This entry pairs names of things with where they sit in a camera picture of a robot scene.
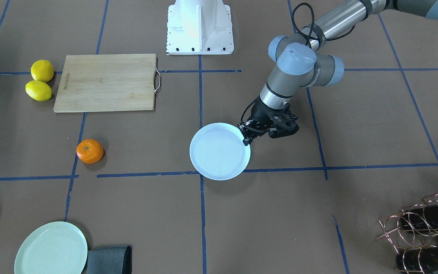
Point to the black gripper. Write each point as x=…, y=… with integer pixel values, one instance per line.
x=259, y=113

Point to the light blue plate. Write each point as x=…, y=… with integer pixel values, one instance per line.
x=217, y=151

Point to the orange fruit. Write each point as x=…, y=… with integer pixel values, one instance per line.
x=89, y=151

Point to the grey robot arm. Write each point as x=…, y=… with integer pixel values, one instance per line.
x=299, y=65

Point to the light green plate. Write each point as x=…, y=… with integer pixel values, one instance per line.
x=54, y=248

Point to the bamboo cutting board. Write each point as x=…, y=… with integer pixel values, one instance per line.
x=108, y=83

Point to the grey folded cloth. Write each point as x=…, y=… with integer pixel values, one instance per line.
x=115, y=259

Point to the yellow lemon outer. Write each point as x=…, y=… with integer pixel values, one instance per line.
x=38, y=90

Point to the dark green wine bottle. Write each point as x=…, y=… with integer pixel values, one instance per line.
x=421, y=219

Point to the yellow lemon near board corner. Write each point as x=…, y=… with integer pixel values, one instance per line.
x=42, y=70

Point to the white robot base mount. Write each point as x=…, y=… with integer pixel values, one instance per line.
x=199, y=27

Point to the copper wire wine rack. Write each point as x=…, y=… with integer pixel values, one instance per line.
x=402, y=240

